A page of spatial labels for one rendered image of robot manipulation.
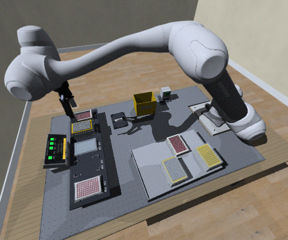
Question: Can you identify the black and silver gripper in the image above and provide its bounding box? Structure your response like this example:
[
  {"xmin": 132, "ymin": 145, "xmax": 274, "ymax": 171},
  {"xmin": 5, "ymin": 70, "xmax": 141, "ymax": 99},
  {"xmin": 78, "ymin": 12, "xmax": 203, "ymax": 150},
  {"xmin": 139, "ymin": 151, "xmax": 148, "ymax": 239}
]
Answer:
[{"xmin": 53, "ymin": 81, "xmax": 78, "ymax": 122}]

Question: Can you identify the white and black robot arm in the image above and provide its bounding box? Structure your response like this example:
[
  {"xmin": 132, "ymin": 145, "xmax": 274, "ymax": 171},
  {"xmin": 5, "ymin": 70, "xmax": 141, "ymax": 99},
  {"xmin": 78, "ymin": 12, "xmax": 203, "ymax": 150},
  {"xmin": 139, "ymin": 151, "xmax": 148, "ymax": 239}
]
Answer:
[{"xmin": 4, "ymin": 20, "xmax": 266, "ymax": 141}]

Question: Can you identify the yellow waste bin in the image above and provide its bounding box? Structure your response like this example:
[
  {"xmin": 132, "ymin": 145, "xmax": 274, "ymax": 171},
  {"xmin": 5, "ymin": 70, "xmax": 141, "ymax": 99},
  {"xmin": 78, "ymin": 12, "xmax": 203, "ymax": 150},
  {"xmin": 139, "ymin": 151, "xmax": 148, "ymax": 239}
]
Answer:
[{"xmin": 133, "ymin": 91, "xmax": 157, "ymax": 117}]

